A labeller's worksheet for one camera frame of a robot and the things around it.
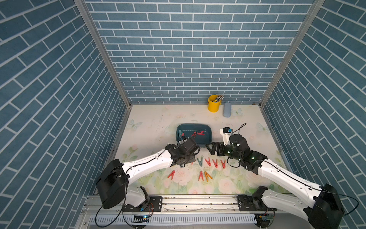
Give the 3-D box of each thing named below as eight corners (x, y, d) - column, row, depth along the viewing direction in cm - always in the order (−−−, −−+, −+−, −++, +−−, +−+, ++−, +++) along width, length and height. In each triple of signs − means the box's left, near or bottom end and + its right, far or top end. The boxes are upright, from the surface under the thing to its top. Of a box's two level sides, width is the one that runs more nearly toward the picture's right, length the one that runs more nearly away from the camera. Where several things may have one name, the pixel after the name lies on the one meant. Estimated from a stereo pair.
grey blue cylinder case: (223, 116, 115) (223, 114, 113) (223, 103, 125) (223, 101, 124) (231, 117, 114) (231, 115, 113) (230, 104, 124) (231, 102, 123)
